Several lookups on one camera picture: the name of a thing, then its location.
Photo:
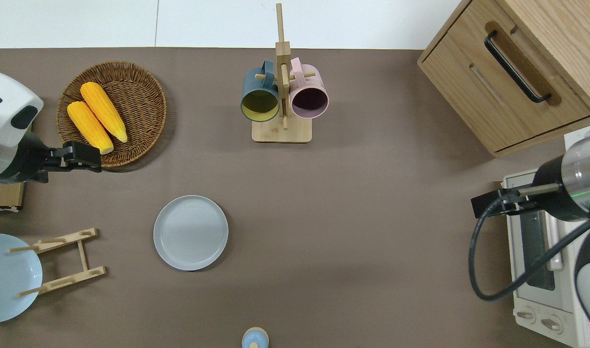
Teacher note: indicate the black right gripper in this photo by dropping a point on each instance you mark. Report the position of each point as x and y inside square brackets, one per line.
[510, 202]

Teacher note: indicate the wooden plate rack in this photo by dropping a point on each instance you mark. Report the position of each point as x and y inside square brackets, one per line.
[83, 256]

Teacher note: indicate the yellow corn cob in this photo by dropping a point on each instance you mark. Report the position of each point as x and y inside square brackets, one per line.
[104, 111]
[89, 128]

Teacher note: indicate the round wicker basket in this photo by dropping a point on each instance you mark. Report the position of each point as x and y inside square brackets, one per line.
[140, 101]

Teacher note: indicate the pink mug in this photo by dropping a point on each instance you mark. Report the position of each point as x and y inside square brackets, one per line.
[310, 94]

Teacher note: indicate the light blue plate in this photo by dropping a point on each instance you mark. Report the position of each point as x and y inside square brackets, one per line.
[7, 285]

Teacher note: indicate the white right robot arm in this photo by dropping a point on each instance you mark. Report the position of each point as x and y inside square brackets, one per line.
[584, 169]

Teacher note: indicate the white toaster oven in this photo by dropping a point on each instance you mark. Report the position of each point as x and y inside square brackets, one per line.
[531, 290]

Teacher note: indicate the dark blue mug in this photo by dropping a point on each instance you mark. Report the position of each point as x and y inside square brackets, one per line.
[258, 96]

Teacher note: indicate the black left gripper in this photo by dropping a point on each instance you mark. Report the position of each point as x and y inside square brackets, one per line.
[67, 157]

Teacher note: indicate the wooden drawer cabinet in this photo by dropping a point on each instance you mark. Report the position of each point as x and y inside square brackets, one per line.
[478, 96]

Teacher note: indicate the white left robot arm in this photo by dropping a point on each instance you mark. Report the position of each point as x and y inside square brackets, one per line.
[9, 111]

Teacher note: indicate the gray plate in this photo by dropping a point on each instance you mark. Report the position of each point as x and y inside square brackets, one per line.
[191, 233]

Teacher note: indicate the wooden mug tree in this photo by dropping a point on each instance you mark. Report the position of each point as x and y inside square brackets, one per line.
[282, 130]

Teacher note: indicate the brown cardboard box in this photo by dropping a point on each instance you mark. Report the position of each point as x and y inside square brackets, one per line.
[2, 195]

